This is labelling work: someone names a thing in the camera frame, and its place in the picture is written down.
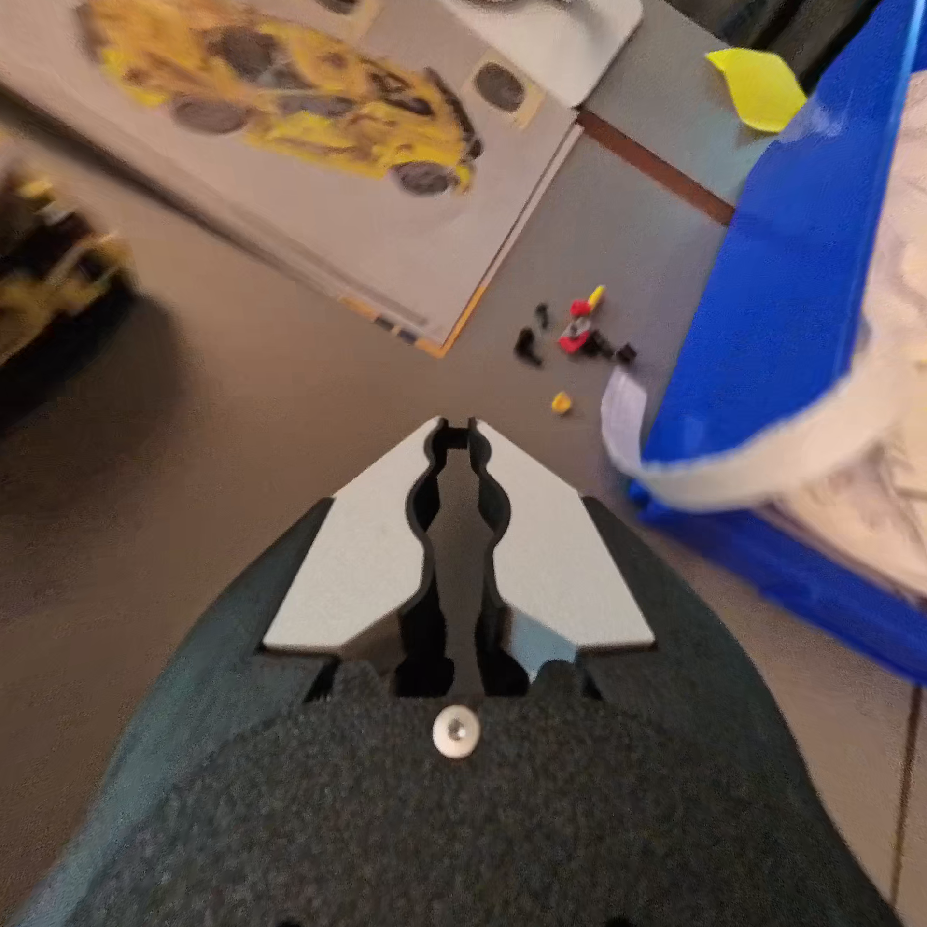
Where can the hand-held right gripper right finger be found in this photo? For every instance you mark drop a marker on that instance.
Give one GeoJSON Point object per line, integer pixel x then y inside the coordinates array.
{"type": "Point", "coordinates": [572, 572]}

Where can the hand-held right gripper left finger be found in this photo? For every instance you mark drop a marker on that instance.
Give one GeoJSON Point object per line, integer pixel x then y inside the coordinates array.
{"type": "Point", "coordinates": [347, 572]}

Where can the small black toy pin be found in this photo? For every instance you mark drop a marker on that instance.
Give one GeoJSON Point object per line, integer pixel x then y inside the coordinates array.
{"type": "Point", "coordinates": [456, 437]}

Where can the yellow toy brick car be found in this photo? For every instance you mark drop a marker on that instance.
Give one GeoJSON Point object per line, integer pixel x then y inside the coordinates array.
{"type": "Point", "coordinates": [51, 290]}

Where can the grey desk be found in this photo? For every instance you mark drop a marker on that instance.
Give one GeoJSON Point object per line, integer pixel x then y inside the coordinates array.
{"type": "Point", "coordinates": [217, 471]}

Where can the cluster of small loose bricks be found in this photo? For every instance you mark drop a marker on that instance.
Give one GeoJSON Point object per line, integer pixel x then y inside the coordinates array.
{"type": "Point", "coordinates": [576, 337]}

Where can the blue plastic bin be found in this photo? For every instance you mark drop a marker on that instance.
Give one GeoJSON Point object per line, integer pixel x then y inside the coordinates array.
{"type": "Point", "coordinates": [760, 290]}

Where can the wheel picture instruction booklet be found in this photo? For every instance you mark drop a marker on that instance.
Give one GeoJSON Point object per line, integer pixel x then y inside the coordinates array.
{"type": "Point", "coordinates": [326, 217]}

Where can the small yellow object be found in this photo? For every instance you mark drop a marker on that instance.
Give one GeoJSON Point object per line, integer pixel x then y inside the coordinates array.
{"type": "Point", "coordinates": [760, 90]}

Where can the white rounded object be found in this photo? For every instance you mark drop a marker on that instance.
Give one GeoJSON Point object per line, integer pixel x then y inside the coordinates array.
{"type": "Point", "coordinates": [565, 51]}

